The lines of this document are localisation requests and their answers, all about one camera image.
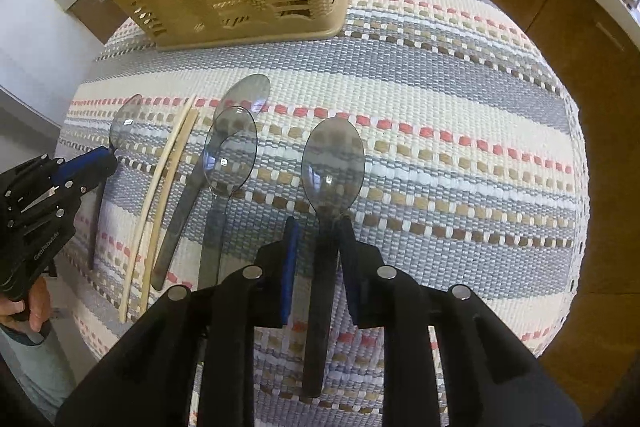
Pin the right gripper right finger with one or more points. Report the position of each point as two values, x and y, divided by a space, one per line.
448 358

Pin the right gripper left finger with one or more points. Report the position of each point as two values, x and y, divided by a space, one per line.
190 357

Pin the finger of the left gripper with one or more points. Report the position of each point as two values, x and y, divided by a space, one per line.
90 169

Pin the clear grey spoon short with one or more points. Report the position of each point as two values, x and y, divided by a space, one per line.
228 158

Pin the grey sleeved left forearm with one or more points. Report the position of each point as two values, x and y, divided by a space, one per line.
42 369

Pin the person's left hand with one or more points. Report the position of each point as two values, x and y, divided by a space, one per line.
32 312

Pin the striped woven table mat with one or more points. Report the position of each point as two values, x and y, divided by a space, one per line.
476 174

